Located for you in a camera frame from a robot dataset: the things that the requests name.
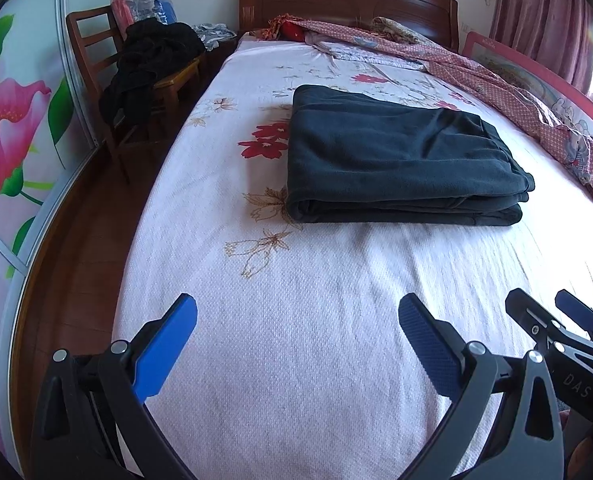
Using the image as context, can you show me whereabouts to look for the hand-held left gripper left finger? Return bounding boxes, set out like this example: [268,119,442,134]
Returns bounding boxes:
[29,292,198,480]

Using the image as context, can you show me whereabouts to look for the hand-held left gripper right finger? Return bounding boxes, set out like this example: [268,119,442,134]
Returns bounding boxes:
[398,292,565,480]

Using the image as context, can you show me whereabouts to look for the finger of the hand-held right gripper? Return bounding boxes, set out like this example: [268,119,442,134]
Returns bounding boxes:
[555,290,593,346]
[505,288,572,356]

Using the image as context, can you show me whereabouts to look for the dark pants with red lining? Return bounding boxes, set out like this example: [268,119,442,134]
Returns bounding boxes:
[285,84,536,226]

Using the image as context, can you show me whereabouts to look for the person's right hand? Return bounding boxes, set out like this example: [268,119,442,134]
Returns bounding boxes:
[559,407,593,468]

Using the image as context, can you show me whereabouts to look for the bed with floral sheet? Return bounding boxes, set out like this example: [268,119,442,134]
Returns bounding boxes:
[111,30,593,480]

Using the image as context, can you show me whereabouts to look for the pink cartoon bed guard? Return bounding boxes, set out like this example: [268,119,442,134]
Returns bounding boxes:
[464,31,593,161]

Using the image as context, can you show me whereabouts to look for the pink checked quilt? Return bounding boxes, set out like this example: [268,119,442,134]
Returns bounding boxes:
[266,14,593,221]

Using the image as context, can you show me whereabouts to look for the floral wardrobe door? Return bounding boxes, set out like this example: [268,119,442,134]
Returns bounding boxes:
[0,0,142,441]

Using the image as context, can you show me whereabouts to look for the black clothes pile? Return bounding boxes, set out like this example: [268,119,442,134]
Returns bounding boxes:
[99,21,206,128]

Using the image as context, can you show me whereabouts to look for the wooden nightstand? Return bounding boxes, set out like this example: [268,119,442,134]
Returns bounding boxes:
[201,35,240,86]

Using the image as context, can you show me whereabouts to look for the pink curtain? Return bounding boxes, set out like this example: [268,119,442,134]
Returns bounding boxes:
[489,0,593,96]

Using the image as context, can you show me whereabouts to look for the beige floral pillow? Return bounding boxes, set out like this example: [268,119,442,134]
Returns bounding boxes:
[371,16,432,43]

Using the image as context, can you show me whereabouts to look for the grey patterned cloth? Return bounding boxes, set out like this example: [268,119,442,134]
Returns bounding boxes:
[191,23,238,51]

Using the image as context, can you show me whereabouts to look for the wooden chair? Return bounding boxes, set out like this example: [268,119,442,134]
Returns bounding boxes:
[65,4,207,181]

